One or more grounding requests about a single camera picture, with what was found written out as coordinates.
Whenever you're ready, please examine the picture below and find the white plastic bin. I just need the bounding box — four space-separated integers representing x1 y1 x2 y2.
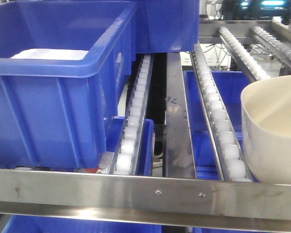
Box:
241 75 291 184

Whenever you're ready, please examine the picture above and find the blue crate below left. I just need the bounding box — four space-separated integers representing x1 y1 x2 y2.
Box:
106 116 154 176

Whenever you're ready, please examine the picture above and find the blue crate below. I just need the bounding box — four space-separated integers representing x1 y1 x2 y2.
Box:
183 70 249 180
106 116 154 176

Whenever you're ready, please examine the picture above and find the white roller track left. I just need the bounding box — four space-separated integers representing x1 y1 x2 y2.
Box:
109 54 153 175

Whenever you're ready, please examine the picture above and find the white roller track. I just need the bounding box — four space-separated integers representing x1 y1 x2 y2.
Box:
251 26 291 71
109 54 153 175
190 43 253 182
218 27 270 82

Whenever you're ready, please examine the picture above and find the steel centre divider bar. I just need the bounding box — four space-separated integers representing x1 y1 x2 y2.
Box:
164 52 196 179

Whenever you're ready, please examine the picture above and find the blue crate behind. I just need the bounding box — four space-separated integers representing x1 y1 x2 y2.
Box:
135 0 200 53

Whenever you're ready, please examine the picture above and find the blue crate below middle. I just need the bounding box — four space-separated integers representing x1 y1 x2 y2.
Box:
183 70 249 180

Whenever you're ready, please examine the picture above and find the large blue crate front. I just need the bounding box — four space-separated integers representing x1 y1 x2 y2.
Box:
0 0 137 168

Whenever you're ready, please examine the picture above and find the white roller track middle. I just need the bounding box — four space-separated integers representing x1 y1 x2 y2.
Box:
190 43 253 182

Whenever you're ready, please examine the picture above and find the white roller track far right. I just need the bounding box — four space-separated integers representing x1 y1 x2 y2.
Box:
251 26 291 71

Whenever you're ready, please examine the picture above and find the blue crate bottom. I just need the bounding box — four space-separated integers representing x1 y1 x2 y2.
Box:
3 215 162 233

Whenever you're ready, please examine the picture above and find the steel shelf front rail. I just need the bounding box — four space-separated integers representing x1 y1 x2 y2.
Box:
0 169 291 232

